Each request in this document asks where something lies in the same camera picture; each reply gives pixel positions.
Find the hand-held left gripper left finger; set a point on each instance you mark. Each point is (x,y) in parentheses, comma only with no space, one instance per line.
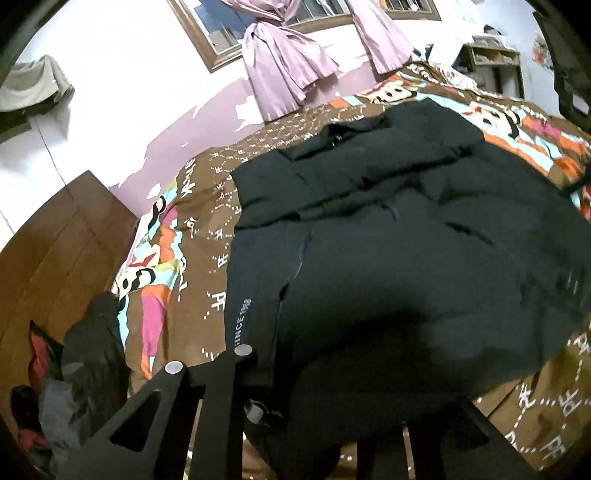
(217,392)

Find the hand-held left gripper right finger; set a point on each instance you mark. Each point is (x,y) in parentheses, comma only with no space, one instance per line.
(489,445)

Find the black jacket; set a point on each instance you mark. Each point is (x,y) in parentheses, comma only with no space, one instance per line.
(392,254)

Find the dark clothes pile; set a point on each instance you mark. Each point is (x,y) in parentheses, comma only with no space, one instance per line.
(87,360)

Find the cartoon printed blanket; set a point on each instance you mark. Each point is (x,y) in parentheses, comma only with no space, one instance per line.
(203,230)

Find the red cloth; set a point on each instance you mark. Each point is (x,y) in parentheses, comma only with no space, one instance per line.
(41,355)

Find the wooden headboard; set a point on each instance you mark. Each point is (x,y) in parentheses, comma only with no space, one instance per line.
(55,277)

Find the wide pink curtain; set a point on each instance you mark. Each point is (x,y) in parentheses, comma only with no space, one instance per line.
(286,69)

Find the wooden framed window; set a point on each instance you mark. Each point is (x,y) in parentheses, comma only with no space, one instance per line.
(203,46)

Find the wooden shelf unit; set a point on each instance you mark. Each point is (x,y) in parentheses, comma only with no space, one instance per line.
(503,69)

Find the narrow pink curtain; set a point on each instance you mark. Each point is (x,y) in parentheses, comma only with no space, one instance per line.
(383,37)

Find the beige cloth on wall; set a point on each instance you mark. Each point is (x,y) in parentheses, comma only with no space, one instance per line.
(32,87)

